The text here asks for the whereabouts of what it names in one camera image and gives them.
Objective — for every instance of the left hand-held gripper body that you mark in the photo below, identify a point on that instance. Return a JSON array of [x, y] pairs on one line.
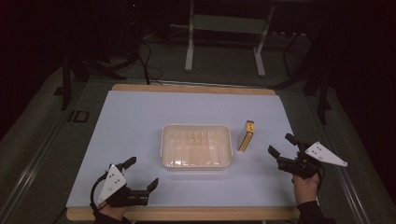
[[112, 183]]

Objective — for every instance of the black stand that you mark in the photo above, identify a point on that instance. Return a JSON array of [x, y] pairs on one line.
[[323, 93], [67, 84]]

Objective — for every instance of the white plastic tray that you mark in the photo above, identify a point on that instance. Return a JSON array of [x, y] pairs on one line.
[[196, 147]]

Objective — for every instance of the person's left hand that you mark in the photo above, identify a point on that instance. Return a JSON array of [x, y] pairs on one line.
[[113, 212]]

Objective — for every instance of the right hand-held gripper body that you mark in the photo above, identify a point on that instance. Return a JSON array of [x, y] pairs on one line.
[[306, 163]]

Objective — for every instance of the white table mat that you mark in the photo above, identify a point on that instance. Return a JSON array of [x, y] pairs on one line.
[[134, 130]]

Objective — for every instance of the person's right hand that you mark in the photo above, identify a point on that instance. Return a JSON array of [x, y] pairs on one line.
[[306, 189]]

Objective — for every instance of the white metal stand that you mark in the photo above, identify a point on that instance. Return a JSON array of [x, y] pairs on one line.
[[224, 24]]

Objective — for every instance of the yellow box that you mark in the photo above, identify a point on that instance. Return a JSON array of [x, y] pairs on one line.
[[246, 137]]

